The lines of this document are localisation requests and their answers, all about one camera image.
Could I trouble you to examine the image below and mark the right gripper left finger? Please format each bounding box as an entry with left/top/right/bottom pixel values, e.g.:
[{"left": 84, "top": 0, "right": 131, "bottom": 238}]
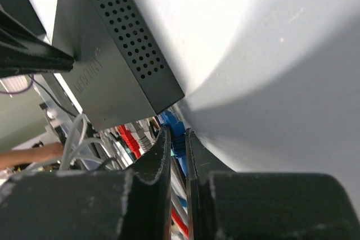
[{"left": 1, "top": 127, "right": 171, "bottom": 239}]

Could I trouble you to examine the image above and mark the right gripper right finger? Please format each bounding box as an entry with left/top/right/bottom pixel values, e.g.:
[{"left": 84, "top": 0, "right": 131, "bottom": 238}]
[{"left": 185, "top": 129, "right": 359, "bottom": 239}]

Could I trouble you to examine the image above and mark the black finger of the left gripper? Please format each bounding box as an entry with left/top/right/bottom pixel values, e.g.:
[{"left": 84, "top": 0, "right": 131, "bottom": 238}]
[{"left": 1, "top": 11, "right": 74, "bottom": 78}]

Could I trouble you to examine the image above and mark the red ethernet cable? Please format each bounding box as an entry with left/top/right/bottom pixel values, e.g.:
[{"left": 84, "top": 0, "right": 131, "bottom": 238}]
[{"left": 116, "top": 124, "right": 189, "bottom": 238}]

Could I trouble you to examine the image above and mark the blue ethernet cable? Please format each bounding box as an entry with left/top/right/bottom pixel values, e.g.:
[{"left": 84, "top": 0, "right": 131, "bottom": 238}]
[{"left": 157, "top": 109, "right": 188, "bottom": 215}]

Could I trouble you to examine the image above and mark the black network switch box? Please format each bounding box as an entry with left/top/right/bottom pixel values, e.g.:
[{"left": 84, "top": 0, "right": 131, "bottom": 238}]
[{"left": 52, "top": 0, "right": 184, "bottom": 131}]

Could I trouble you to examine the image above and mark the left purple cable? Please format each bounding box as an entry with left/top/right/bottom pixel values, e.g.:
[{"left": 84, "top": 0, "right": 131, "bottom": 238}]
[{"left": 0, "top": 74, "right": 34, "bottom": 96}]

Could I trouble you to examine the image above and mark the grey ethernet cable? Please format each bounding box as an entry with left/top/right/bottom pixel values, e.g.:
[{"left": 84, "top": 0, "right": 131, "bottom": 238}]
[{"left": 28, "top": 113, "right": 124, "bottom": 171}]

